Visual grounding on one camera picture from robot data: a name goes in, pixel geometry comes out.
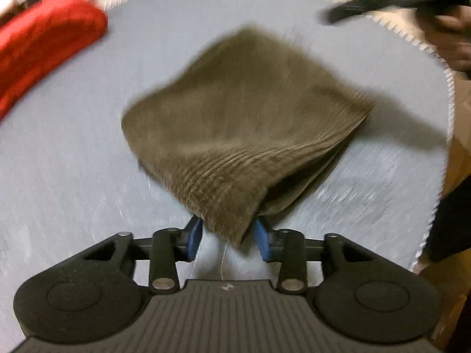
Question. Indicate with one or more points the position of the person's right hand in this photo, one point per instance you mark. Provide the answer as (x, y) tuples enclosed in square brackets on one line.
[(449, 40)]

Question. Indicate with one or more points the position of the person's dark clothing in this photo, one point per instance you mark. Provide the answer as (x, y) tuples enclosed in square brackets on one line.
[(452, 228)]

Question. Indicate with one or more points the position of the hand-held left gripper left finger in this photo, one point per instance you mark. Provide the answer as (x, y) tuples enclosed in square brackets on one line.
[(194, 235)]

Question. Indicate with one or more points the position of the red folded quilt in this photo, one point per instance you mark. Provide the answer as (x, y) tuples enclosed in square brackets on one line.
[(44, 44)]

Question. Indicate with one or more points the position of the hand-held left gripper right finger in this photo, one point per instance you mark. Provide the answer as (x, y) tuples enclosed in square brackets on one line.
[(262, 237)]

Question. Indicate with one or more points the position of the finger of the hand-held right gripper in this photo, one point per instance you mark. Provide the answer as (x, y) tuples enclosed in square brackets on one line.
[(368, 3)]

